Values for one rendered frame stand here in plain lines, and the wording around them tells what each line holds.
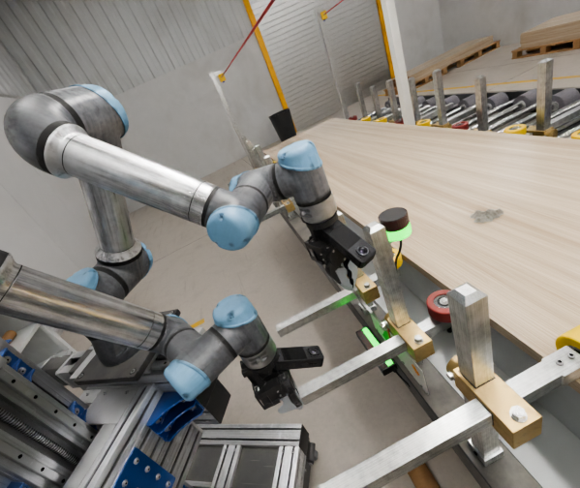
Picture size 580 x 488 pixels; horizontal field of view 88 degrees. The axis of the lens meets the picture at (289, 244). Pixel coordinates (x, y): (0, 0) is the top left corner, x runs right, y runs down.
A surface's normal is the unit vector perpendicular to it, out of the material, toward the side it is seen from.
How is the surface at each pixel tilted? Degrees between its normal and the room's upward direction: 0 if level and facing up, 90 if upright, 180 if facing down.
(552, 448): 0
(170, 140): 90
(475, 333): 90
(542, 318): 0
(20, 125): 49
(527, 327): 0
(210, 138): 90
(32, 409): 90
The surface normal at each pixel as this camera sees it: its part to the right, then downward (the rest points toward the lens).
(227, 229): -0.21, 0.58
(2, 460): 0.91, -0.22
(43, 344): 0.30, 0.38
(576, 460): -0.37, -0.80
